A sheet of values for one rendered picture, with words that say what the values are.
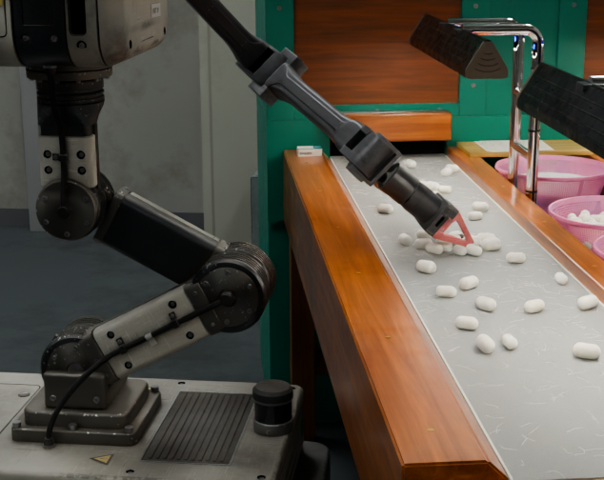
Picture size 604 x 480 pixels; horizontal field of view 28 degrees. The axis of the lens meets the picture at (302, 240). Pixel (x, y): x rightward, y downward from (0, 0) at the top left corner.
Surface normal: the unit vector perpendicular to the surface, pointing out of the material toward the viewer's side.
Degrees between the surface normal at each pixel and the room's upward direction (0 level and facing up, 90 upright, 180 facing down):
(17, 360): 0
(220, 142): 90
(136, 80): 90
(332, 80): 90
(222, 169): 90
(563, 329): 0
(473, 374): 0
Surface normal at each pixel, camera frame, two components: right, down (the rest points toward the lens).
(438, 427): 0.00, -0.97
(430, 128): 0.09, 0.26
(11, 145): -0.12, 0.26
